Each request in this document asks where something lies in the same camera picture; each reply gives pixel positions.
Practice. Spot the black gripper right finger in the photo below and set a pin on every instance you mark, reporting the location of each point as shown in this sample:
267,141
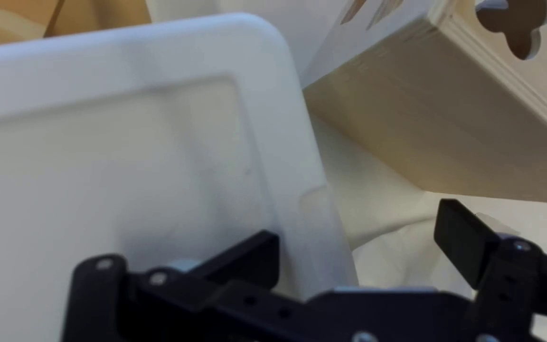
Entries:
513,285

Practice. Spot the wooden shape sorter cube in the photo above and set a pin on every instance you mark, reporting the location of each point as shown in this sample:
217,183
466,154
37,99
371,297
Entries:
451,107

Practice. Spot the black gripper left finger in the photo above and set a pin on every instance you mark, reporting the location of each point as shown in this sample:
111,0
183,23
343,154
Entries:
179,304

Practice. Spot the white storage box lid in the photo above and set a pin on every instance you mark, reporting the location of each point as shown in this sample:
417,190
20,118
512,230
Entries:
128,164

